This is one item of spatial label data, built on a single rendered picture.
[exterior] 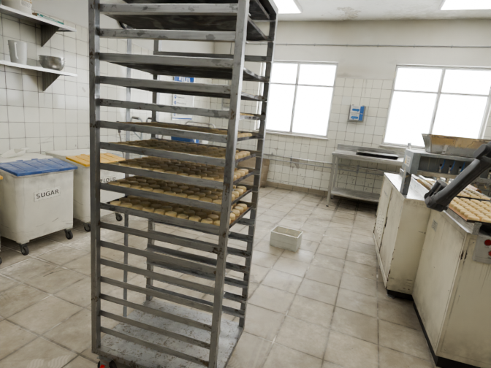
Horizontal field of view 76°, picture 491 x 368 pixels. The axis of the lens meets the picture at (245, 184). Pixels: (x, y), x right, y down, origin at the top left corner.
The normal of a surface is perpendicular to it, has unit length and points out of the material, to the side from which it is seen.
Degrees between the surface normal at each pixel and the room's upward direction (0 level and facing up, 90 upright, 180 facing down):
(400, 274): 90
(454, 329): 90
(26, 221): 89
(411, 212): 90
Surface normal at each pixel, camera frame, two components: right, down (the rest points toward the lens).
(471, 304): -0.29, 0.18
